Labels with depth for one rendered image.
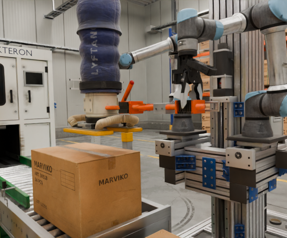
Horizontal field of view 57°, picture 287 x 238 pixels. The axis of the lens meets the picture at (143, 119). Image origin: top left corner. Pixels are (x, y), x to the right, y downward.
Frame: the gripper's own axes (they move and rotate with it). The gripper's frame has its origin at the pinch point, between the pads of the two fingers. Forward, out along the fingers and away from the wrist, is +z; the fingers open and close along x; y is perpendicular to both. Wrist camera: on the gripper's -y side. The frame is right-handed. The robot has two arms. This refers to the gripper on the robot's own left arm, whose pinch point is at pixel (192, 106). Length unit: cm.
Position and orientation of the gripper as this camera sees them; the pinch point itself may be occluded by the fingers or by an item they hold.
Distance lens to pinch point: 99.9
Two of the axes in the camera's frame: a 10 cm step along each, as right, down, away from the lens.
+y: -6.6, -0.2, 7.5
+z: 0.2, 10.0, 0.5
